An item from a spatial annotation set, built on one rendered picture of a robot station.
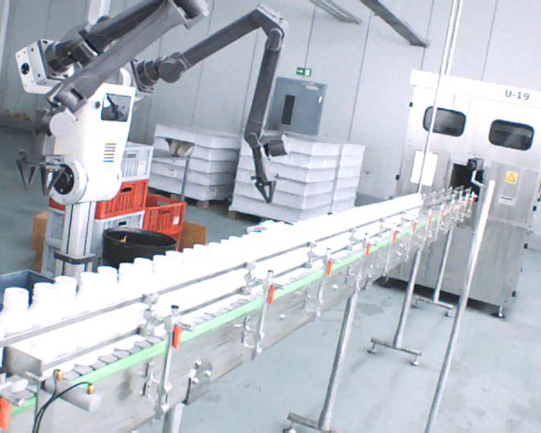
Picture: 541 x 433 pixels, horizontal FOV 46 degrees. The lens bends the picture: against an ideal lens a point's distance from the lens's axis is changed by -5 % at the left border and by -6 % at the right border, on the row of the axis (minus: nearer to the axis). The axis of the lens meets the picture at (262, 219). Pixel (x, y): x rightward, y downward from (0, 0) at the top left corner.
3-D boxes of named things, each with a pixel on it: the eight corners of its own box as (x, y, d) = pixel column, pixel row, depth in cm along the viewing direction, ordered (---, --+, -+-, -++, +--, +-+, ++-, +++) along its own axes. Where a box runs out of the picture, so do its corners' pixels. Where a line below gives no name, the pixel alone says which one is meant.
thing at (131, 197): (99, 220, 396) (105, 184, 392) (46, 206, 407) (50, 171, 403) (146, 210, 453) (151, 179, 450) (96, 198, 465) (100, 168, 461)
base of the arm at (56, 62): (67, 81, 186) (57, 44, 187) (87, 70, 183) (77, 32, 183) (46, 78, 178) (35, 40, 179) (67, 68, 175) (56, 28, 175)
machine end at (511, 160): (510, 322, 583) (563, 96, 548) (370, 285, 637) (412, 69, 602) (518, 290, 728) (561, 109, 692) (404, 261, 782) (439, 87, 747)
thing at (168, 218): (142, 238, 466) (147, 208, 462) (96, 225, 480) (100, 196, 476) (183, 229, 522) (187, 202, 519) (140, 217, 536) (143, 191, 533)
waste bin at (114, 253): (135, 359, 366) (150, 251, 356) (75, 335, 384) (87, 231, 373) (177, 340, 408) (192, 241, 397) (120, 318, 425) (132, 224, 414)
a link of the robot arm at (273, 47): (273, 17, 207) (266, 27, 198) (291, 22, 207) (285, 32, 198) (247, 130, 232) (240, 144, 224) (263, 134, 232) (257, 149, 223)
